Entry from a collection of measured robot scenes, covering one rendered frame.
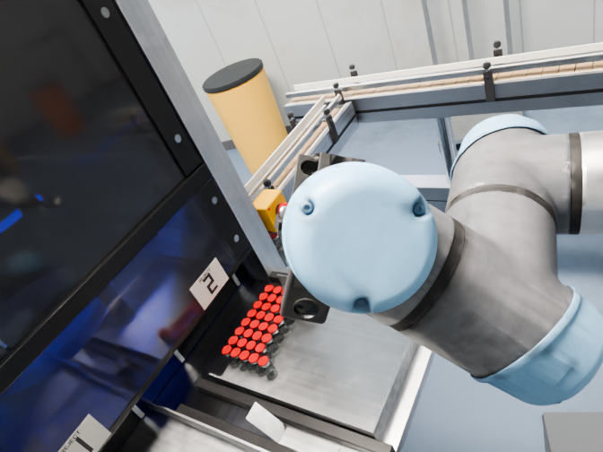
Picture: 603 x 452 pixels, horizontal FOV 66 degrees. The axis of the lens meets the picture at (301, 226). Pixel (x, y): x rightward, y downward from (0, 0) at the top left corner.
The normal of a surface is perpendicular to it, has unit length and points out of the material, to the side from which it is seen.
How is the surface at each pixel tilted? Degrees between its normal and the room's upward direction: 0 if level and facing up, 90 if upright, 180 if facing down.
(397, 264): 60
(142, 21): 90
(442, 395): 0
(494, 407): 0
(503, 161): 10
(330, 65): 90
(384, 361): 0
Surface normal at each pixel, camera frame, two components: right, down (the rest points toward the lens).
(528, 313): 0.15, -0.15
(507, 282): 0.29, -0.40
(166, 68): 0.82, 0.06
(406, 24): -0.18, 0.65
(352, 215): 0.03, 0.09
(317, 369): -0.34, -0.75
